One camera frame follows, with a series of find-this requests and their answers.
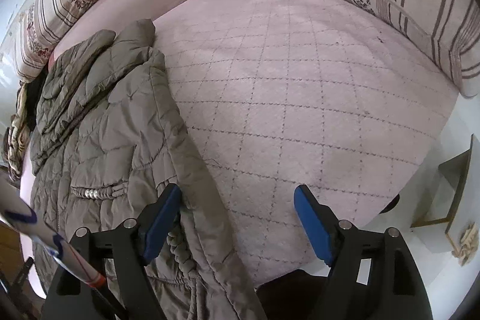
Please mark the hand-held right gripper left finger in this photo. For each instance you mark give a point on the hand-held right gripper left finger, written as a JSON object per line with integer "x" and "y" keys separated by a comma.
{"x": 161, "y": 226}

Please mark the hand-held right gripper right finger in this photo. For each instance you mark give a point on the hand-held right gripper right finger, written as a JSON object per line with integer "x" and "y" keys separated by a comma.
{"x": 313, "y": 226}

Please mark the olive quilted hooded jacket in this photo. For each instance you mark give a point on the olive quilted hooded jacket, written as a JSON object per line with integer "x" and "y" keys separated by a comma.
{"x": 112, "y": 140}

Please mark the black clothes pile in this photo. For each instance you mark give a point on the black clothes pile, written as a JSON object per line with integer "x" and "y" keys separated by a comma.
{"x": 35, "y": 98}

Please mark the white tube with blue print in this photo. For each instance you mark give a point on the white tube with blue print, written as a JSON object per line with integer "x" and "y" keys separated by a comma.
{"x": 37, "y": 226}

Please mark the pink quilted sofa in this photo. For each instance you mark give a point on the pink quilted sofa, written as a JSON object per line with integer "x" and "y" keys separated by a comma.
{"x": 300, "y": 98}

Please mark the small low table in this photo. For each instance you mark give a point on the small low table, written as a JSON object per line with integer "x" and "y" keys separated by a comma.
{"x": 455, "y": 173}

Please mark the beige rag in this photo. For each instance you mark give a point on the beige rag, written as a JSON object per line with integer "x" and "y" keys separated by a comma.
{"x": 465, "y": 241}

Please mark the brown floral blanket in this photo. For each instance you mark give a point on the brown floral blanket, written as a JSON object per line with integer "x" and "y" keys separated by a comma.
{"x": 17, "y": 140}

